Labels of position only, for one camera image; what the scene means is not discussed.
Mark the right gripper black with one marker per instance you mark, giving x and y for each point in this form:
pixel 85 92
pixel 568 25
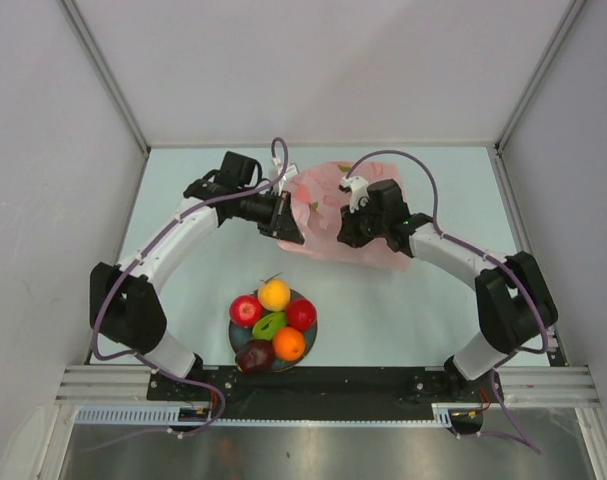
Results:
pixel 349 232

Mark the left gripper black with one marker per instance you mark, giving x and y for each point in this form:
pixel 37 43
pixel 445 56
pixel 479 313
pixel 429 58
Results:
pixel 280 223

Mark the pink plastic bag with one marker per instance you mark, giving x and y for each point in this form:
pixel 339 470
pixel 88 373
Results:
pixel 316 202

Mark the orange fake fruit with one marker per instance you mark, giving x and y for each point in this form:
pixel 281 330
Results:
pixel 274 295

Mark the red fake pomegranate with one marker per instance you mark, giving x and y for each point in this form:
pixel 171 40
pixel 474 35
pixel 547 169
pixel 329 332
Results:
pixel 301 314

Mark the red fake apple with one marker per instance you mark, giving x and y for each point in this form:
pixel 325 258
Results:
pixel 245 311

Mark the green fake star fruit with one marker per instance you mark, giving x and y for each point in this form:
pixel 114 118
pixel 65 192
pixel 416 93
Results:
pixel 267 327

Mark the orange fake tangerine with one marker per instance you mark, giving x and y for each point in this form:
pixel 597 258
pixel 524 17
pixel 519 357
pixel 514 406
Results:
pixel 289 344

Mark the dark blue ceramic plate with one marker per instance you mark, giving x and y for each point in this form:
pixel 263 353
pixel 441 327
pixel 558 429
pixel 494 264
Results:
pixel 238 337

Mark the dark red fake plum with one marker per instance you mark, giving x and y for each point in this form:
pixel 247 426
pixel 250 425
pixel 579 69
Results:
pixel 257 356

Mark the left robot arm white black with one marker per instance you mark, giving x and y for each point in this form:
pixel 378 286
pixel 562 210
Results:
pixel 125 304

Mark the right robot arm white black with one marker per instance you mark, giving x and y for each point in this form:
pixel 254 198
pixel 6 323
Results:
pixel 513 301

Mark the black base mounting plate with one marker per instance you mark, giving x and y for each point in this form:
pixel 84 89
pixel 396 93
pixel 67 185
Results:
pixel 344 394

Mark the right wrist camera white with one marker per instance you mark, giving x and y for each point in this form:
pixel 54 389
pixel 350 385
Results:
pixel 357 187

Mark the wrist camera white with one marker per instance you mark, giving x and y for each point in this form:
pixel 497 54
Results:
pixel 276 170
pixel 357 187

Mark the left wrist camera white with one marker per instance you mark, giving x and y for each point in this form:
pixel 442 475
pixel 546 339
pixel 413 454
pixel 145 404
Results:
pixel 276 170

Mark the white slotted cable duct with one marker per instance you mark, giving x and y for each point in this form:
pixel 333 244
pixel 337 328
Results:
pixel 175 416

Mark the aluminium front rail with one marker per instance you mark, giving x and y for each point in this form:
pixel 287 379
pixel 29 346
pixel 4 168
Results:
pixel 536 387

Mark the right aluminium frame post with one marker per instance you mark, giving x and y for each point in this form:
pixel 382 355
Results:
pixel 550 53

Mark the aluminium frame post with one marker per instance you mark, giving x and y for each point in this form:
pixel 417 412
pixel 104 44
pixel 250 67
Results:
pixel 97 60
pixel 550 53

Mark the left aluminium frame post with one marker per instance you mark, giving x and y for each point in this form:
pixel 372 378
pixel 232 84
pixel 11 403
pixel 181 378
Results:
pixel 97 60

